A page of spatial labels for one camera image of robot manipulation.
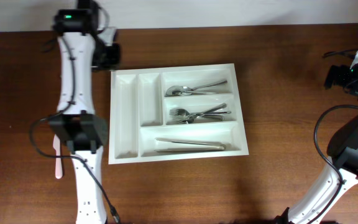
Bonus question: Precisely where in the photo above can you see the steel fork dark handle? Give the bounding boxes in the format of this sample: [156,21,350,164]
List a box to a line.
[169,109,231,119]

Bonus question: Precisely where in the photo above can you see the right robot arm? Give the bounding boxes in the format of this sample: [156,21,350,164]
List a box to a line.
[273,48,358,223]

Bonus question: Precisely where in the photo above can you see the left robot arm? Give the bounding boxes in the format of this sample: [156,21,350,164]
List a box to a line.
[48,1,121,223]

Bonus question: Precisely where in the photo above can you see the pink plastic knife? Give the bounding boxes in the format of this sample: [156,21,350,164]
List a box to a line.
[53,135,63,179]

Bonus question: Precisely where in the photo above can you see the steel spoon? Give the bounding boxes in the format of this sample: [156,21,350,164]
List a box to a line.
[180,80,227,93]
[166,86,216,96]

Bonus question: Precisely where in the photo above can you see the white plastic cutlery tray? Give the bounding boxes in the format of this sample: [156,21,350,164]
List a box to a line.
[108,63,249,164]

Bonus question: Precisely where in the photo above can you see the steel tongs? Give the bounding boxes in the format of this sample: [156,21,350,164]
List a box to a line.
[154,138,226,153]

